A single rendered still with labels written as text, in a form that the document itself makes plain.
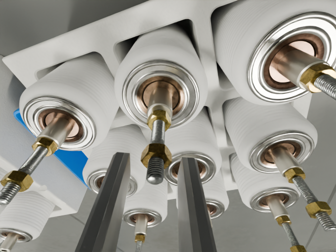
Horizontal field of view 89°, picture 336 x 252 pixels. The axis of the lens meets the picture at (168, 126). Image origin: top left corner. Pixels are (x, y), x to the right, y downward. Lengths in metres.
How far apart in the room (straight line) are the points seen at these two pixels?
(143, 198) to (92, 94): 0.21
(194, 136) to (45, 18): 0.38
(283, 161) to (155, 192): 0.22
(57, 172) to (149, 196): 0.28
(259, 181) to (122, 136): 0.23
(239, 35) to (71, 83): 0.17
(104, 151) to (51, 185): 0.28
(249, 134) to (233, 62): 0.10
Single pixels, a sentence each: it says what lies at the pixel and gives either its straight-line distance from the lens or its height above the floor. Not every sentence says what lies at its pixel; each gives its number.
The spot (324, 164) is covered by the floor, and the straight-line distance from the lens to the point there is 0.84.
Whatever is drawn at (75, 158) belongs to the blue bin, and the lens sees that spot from 0.54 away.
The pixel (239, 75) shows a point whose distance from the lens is 0.18.
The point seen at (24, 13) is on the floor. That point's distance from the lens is 0.49.
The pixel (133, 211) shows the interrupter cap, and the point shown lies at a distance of 0.35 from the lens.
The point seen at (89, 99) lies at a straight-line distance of 0.20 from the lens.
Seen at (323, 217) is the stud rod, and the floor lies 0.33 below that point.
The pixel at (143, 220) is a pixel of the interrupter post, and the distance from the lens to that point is 0.37.
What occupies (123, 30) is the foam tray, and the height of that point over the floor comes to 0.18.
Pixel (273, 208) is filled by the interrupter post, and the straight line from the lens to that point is 0.34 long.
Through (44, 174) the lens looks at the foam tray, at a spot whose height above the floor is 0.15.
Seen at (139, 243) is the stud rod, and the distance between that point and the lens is 0.36.
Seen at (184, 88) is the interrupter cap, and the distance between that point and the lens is 0.16.
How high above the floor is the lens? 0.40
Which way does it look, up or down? 52 degrees down
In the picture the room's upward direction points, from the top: 179 degrees counter-clockwise
